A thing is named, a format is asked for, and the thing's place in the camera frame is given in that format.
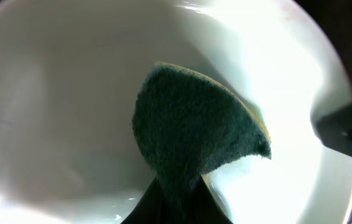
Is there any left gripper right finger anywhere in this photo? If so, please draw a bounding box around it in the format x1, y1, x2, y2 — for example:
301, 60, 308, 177
188, 177, 232, 224

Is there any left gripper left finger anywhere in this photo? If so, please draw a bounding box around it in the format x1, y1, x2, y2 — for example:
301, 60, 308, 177
122, 178, 169, 224

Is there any green yellow sponge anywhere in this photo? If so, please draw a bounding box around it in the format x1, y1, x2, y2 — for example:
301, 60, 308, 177
131, 61, 272, 206

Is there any white plate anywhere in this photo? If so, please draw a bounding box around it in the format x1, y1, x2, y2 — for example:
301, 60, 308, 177
0, 0, 352, 223

